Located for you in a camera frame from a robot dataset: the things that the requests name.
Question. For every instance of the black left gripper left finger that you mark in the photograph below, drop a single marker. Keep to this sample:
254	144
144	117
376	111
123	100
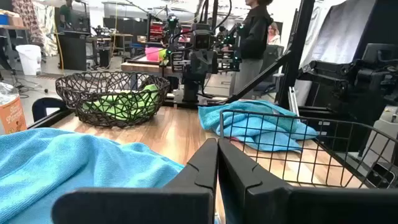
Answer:
140	208

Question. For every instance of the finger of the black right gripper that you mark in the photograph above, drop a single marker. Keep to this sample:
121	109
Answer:
196	63
211	63

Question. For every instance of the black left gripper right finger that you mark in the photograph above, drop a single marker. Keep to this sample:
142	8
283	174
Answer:
280	208

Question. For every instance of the blue microfiber towel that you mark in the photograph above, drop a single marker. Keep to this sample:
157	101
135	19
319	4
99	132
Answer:
62	168
248	124

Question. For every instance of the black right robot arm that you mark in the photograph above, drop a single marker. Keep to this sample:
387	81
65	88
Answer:
190	90

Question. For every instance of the green microfiber towel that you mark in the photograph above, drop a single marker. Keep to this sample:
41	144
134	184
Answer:
124	105

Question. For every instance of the pink bin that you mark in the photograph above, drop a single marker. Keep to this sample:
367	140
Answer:
151	54

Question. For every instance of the wooden workbench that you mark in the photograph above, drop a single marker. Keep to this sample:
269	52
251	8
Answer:
140	67

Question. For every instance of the person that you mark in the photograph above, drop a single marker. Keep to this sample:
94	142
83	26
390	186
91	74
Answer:
65	12
273	35
253	34

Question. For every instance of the black office chair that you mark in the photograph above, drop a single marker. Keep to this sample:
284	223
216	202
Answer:
273	59

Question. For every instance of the black cabinet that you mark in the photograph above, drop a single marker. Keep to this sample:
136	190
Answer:
73	53

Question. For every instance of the grey equipment box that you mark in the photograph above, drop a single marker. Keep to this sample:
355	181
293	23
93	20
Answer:
384	140

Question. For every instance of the white fabric backdrop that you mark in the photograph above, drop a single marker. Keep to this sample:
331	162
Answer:
335	34

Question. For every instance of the white trash bin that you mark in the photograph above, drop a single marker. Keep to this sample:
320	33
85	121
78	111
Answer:
28	60

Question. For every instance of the patterned hanging fabric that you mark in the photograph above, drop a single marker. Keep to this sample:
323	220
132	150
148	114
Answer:
31	21

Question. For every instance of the spray bottle orange liquid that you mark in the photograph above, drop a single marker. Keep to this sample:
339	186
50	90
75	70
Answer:
12	115

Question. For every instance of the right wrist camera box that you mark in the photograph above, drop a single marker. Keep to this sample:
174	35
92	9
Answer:
202	40

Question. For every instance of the silver frame bracket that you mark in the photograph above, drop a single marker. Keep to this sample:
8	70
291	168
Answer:
293	102

